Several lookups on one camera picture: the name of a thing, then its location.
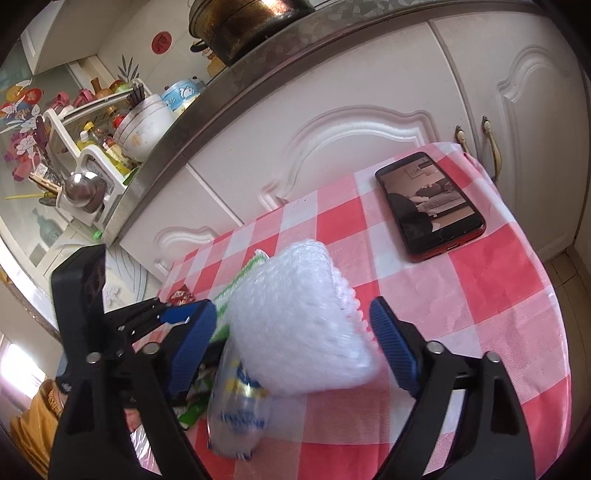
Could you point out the flower wall stickers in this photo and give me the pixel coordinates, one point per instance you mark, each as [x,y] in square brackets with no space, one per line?
[21,134]

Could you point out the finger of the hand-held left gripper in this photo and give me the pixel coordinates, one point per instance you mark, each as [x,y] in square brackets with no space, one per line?
[175,314]

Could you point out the small clear plastic bottle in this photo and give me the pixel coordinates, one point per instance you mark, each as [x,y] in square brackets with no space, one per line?
[240,415]

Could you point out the white dish rack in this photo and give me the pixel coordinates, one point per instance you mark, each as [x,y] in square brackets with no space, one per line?
[90,157]

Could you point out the small green plastic item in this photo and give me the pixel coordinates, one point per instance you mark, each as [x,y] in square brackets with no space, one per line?
[98,234]

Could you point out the red smartphone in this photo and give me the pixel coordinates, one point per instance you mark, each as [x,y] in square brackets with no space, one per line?
[429,207]

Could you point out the red white checked tablecloth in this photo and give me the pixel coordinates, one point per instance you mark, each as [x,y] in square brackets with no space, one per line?
[485,300]

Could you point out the bubble wrap roll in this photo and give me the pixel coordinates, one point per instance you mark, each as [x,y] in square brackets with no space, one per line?
[295,323]

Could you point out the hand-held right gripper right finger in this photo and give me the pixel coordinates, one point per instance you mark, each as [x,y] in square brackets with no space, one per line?
[392,346]

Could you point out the red round wall sticker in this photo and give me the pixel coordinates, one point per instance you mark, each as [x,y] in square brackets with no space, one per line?
[161,41]

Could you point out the white kitchen cabinet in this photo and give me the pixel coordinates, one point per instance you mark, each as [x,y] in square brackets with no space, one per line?
[286,46]

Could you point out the steel ladle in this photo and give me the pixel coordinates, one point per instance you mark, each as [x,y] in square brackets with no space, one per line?
[83,191]

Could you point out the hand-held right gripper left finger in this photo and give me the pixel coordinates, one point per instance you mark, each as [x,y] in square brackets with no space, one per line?
[198,350]

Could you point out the mustard yellow cloth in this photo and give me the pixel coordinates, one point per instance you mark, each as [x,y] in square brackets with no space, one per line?
[37,424]

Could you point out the dark metal cooking pot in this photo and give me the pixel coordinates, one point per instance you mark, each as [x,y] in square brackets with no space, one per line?
[249,23]

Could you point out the white ceramic pot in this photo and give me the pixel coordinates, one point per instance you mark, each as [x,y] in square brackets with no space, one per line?
[143,129]

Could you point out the white cabinet door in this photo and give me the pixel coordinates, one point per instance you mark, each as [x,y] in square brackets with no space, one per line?
[351,92]
[531,115]
[184,217]

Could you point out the green striped cloth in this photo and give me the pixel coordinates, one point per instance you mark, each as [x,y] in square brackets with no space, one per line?
[240,281]

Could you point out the green snack wrapper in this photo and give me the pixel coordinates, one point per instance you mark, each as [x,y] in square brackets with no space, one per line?
[181,295]

